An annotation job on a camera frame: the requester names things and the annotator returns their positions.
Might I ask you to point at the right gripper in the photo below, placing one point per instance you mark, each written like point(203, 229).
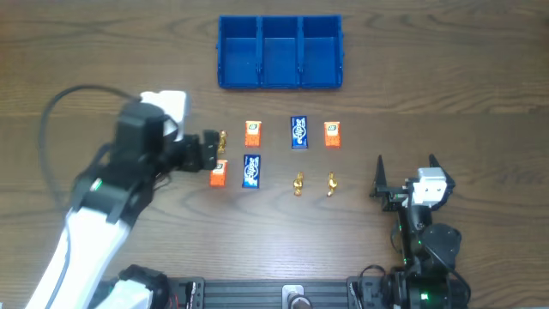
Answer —
point(396, 198)

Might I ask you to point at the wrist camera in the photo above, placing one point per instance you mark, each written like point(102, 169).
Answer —
point(171, 105)
point(431, 184)

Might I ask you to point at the gold candy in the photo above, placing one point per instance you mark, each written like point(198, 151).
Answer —
point(331, 183)
point(298, 183)
point(222, 143)

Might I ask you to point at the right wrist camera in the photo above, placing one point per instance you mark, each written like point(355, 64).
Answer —
point(431, 184)

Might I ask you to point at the orange candy box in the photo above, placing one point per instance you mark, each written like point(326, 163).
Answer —
point(218, 173)
point(332, 134)
point(253, 133)

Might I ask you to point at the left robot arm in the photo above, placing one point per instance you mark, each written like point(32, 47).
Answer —
point(90, 249)

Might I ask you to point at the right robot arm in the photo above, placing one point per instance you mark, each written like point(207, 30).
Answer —
point(442, 244)

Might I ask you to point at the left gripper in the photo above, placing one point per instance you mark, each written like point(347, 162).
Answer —
point(188, 154)

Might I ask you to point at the mounting rail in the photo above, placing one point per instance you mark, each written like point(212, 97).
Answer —
point(249, 296)

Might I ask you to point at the blue tray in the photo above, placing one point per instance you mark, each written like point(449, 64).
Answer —
point(279, 64)

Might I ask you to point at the blue candy pack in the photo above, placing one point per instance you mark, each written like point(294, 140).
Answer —
point(251, 171)
point(299, 132)

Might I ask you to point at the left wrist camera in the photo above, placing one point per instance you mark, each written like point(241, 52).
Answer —
point(171, 105)

